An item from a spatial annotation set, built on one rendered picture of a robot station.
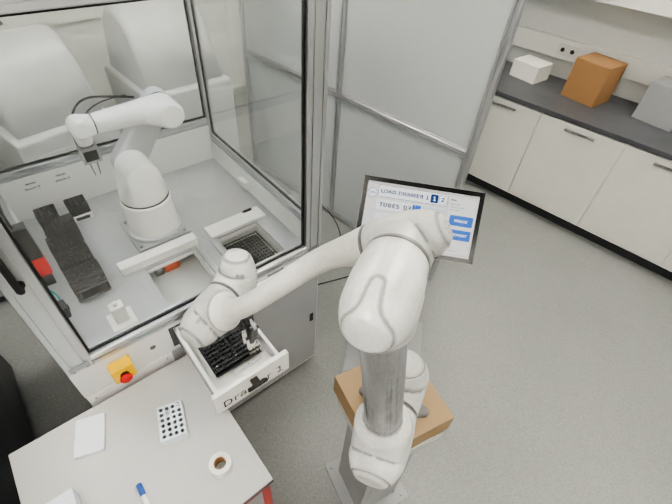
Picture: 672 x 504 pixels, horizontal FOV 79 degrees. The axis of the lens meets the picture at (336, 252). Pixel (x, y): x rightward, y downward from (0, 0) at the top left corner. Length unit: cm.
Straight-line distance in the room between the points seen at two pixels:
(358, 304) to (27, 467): 131
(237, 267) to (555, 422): 209
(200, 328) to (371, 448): 53
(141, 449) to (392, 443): 85
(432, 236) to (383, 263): 13
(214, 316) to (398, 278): 54
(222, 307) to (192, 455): 64
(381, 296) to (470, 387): 200
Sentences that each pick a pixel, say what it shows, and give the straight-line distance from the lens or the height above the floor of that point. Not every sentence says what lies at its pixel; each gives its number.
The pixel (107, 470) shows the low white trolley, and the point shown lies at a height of 76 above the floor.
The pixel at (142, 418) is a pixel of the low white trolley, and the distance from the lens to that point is 166.
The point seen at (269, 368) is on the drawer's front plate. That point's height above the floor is 90.
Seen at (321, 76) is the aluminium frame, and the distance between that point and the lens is 138.
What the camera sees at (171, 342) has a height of 85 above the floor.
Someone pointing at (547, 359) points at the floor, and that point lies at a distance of 297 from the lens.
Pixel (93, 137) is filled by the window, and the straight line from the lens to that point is 115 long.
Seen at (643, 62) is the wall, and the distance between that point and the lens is 411.
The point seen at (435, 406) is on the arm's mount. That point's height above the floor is 86.
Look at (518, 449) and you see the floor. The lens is 258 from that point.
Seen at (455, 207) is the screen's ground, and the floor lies 114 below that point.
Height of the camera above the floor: 220
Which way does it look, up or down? 44 degrees down
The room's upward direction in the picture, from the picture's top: 5 degrees clockwise
